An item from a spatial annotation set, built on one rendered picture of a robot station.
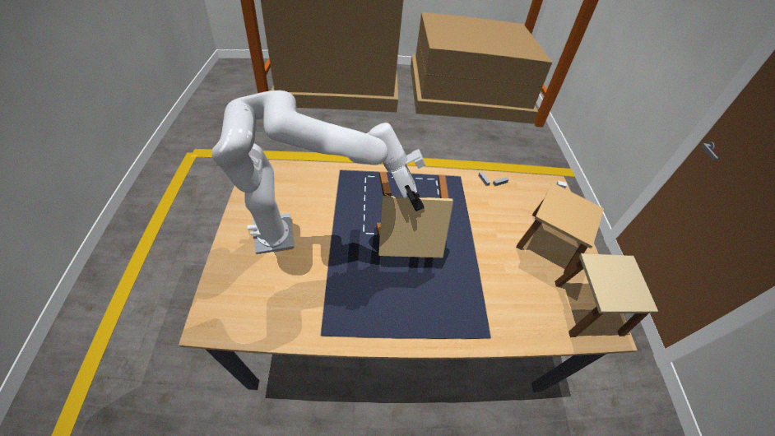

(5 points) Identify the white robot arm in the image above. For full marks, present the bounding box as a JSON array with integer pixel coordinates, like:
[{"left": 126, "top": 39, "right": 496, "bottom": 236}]
[{"left": 211, "top": 90, "right": 425, "bottom": 247}]

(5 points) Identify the dark blue mat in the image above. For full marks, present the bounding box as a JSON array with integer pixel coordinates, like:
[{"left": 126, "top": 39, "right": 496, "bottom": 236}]
[{"left": 321, "top": 169, "right": 491, "bottom": 339}]

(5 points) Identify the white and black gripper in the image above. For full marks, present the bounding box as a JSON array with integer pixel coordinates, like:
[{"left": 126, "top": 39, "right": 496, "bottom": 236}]
[{"left": 387, "top": 165, "right": 425, "bottom": 211}]

